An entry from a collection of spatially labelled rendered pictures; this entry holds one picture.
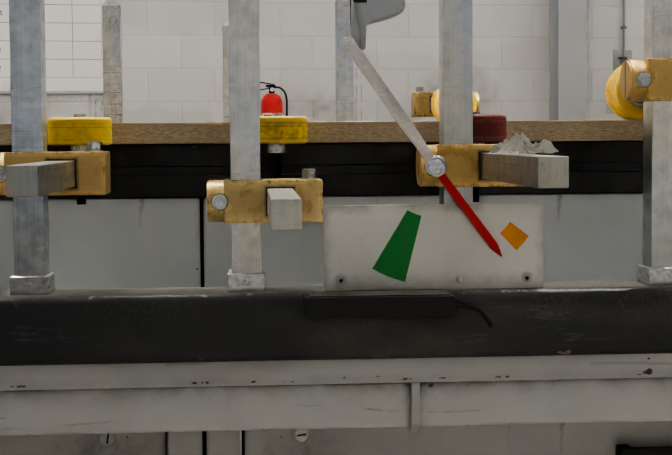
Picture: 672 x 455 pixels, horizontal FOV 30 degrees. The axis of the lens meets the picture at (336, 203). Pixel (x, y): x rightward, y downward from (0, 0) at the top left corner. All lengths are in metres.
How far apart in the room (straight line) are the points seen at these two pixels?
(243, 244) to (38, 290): 0.24
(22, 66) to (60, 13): 7.12
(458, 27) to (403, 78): 7.32
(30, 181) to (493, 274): 0.57
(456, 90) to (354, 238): 0.21
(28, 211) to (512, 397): 0.62
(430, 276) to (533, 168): 0.31
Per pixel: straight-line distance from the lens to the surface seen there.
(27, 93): 1.49
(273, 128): 1.58
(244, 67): 1.47
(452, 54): 1.49
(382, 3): 1.40
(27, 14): 1.49
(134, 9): 8.62
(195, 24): 8.63
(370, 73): 1.41
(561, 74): 8.93
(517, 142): 1.29
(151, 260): 1.69
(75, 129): 1.59
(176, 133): 1.66
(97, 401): 1.53
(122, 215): 1.69
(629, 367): 1.57
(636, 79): 1.53
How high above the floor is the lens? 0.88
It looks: 3 degrees down
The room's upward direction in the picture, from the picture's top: straight up
